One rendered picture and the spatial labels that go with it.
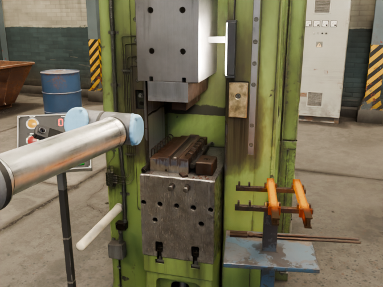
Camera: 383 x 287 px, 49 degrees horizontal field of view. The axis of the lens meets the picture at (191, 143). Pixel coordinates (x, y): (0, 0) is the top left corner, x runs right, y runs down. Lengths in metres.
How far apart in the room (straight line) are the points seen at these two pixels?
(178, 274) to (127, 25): 1.29
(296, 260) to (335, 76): 5.43
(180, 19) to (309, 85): 5.35
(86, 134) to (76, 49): 8.48
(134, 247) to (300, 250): 1.00
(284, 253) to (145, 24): 1.20
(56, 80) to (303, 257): 5.14
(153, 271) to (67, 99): 4.54
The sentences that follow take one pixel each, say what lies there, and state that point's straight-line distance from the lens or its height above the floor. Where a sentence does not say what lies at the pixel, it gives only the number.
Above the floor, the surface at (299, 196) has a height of 0.93.
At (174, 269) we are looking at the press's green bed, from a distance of 2.29.
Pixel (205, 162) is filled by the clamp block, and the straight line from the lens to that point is 2.06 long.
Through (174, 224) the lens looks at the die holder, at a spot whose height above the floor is 0.66.
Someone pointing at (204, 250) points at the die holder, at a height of 0.54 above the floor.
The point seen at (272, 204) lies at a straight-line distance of 1.76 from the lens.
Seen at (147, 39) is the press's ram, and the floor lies 1.56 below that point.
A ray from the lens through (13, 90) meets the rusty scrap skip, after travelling 8.65.
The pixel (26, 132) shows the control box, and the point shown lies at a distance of 2.18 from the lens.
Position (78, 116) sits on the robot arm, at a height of 1.38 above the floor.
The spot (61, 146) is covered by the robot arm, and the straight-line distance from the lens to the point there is 0.98.
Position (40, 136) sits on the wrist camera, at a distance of 1.46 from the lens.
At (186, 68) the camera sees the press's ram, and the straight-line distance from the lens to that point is 1.97.
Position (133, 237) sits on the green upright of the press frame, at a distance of 2.52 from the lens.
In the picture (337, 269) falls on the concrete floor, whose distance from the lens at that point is 3.19.
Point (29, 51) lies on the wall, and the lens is 10.27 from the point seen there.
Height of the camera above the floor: 1.65
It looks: 16 degrees down
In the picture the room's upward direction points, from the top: straight up
